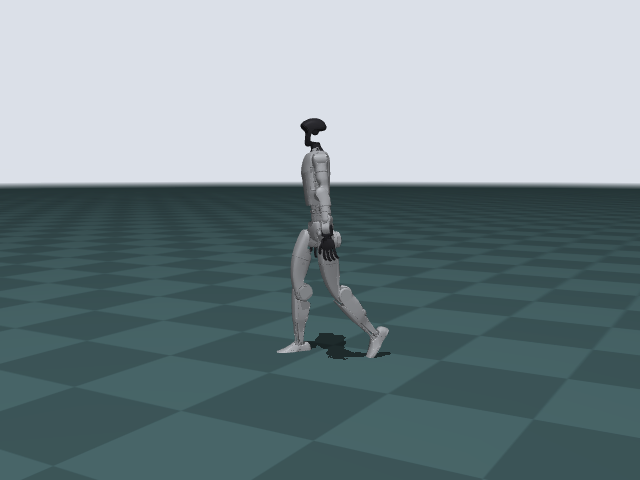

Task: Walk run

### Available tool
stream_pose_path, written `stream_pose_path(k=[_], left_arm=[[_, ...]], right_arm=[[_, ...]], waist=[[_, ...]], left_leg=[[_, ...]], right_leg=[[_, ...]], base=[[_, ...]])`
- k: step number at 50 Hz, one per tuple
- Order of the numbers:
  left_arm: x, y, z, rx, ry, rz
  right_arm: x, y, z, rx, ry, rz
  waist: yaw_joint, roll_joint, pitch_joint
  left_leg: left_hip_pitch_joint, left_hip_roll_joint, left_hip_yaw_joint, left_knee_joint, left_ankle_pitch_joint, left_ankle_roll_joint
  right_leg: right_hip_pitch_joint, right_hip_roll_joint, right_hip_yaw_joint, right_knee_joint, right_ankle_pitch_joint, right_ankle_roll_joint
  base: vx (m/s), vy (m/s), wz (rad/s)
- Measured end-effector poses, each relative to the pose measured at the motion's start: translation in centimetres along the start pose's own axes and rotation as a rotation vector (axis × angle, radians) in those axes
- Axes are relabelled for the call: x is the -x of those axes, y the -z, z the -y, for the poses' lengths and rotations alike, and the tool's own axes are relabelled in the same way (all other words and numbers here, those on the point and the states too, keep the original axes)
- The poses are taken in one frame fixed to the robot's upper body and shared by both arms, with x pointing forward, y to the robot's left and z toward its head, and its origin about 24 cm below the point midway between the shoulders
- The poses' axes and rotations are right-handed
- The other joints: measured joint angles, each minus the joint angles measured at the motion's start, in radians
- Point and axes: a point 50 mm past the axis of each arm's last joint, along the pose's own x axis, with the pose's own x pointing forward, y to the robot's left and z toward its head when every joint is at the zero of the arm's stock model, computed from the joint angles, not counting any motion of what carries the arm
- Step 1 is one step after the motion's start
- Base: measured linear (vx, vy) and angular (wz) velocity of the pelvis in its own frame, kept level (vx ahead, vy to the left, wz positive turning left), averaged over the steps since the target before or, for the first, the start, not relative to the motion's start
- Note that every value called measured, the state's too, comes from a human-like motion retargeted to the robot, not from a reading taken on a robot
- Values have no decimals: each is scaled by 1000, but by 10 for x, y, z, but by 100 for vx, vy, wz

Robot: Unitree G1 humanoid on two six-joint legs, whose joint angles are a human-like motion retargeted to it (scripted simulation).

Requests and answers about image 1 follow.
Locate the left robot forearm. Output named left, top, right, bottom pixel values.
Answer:
left=316, top=187, right=333, bottom=234

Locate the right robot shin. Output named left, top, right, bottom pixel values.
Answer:
left=291, top=288, right=310, bottom=346

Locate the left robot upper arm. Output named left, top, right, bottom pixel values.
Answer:
left=312, top=153, right=329, bottom=201

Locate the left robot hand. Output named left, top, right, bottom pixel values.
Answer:
left=318, top=225, right=339, bottom=261

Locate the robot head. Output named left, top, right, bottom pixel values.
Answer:
left=301, top=118, right=327, bottom=152

